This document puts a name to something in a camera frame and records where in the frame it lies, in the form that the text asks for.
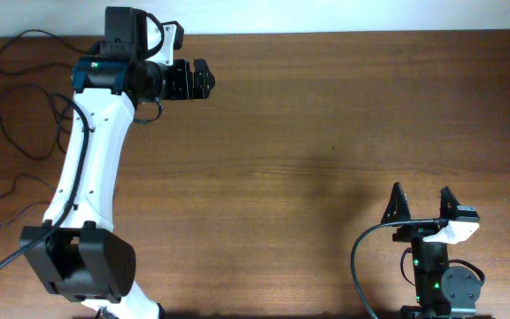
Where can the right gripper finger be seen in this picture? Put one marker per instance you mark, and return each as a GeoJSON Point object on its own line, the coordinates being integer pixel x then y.
{"type": "Point", "coordinates": [397, 209]}
{"type": "Point", "coordinates": [448, 205]}

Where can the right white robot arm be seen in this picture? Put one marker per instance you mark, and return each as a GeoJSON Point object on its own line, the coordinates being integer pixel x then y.
{"type": "Point", "coordinates": [444, 288]}

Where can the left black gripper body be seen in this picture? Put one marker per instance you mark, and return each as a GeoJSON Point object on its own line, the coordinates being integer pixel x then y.
{"type": "Point", "coordinates": [183, 80]}

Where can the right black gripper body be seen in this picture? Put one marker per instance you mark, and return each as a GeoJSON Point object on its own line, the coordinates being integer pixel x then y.
{"type": "Point", "coordinates": [421, 235]}

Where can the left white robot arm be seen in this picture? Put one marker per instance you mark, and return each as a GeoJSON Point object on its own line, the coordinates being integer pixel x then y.
{"type": "Point", "coordinates": [75, 252]}

